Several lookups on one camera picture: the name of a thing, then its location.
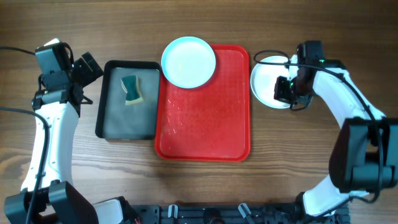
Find white round plate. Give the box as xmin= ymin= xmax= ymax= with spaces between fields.
xmin=250 ymin=63 xmax=290 ymax=109

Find green yellow sponge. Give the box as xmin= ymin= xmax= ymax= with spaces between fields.
xmin=121 ymin=75 xmax=144 ymax=105

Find light blue plate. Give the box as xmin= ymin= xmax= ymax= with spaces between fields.
xmin=161 ymin=36 xmax=216 ymax=89

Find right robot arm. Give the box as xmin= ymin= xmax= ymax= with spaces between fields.
xmin=274 ymin=40 xmax=397 ymax=221

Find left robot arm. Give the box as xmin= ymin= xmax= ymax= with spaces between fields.
xmin=4 ymin=48 xmax=132 ymax=223

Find black water tray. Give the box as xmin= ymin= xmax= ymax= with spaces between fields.
xmin=95 ymin=60 xmax=162 ymax=140

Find red plastic tray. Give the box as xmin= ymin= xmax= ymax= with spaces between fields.
xmin=155 ymin=44 xmax=251 ymax=162

